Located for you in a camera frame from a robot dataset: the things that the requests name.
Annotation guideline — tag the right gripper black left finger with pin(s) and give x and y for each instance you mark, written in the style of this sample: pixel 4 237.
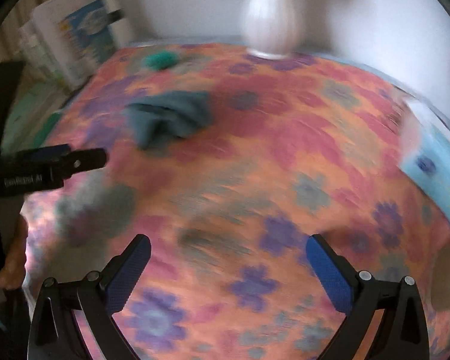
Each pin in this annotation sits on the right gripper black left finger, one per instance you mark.
pixel 55 333

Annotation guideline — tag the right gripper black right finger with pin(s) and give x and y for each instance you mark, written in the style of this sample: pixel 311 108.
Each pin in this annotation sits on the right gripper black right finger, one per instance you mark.
pixel 402 331

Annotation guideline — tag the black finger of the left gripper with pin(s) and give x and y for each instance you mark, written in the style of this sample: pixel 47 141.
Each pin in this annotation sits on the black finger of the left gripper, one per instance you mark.
pixel 78 161
pixel 48 153

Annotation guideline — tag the teal blue cloth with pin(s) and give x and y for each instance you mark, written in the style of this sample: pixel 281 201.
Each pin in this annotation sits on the teal blue cloth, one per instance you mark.
pixel 157 120

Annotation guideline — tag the green fuzzy ball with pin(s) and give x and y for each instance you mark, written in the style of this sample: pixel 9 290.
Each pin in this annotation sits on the green fuzzy ball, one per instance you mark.
pixel 161 60

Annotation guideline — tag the person's left hand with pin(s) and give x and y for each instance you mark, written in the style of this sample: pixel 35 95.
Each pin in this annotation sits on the person's left hand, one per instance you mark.
pixel 13 273

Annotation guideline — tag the green plastic package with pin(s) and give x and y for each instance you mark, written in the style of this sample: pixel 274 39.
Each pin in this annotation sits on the green plastic package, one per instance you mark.
pixel 45 130

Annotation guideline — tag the stack of books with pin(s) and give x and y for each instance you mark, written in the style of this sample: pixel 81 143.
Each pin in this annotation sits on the stack of books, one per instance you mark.
pixel 41 89

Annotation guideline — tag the blue cover book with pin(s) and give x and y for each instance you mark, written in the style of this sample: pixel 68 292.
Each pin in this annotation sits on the blue cover book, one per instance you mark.
pixel 78 35

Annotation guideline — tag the floral woven table cloth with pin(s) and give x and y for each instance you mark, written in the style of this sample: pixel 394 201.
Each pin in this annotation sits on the floral woven table cloth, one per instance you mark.
pixel 300 146

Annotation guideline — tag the blue white tissue pack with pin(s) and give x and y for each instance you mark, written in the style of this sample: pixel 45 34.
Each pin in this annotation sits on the blue white tissue pack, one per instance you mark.
pixel 425 153

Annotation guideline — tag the white ribbed ceramic vase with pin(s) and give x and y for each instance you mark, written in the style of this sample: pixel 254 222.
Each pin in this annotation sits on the white ribbed ceramic vase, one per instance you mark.
pixel 270 28

